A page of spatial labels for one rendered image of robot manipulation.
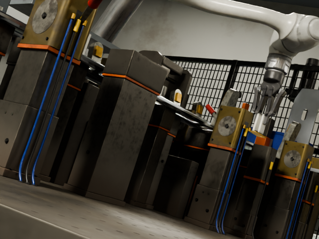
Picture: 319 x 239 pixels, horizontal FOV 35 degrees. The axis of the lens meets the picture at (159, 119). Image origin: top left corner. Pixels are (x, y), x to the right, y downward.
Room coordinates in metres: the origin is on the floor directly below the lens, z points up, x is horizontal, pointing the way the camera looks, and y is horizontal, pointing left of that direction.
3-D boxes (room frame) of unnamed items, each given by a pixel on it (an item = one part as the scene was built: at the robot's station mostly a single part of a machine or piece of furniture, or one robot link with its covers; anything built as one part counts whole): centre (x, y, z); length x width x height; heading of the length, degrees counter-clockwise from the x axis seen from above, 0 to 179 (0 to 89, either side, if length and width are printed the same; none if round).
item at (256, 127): (1.87, -0.35, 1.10); 0.03 x 0.01 x 0.07; 136
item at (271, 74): (1.86, -0.36, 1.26); 0.08 x 0.07 x 0.09; 46
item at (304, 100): (2.04, -0.55, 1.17); 0.12 x 0.01 x 0.34; 46
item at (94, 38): (1.59, 0.37, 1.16); 0.37 x 0.14 x 0.02; 136
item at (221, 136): (1.43, -0.21, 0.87); 0.12 x 0.07 x 0.35; 46
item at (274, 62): (1.86, -0.36, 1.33); 0.09 x 0.09 x 0.06
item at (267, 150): (1.59, -0.35, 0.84); 0.10 x 0.05 x 0.29; 46
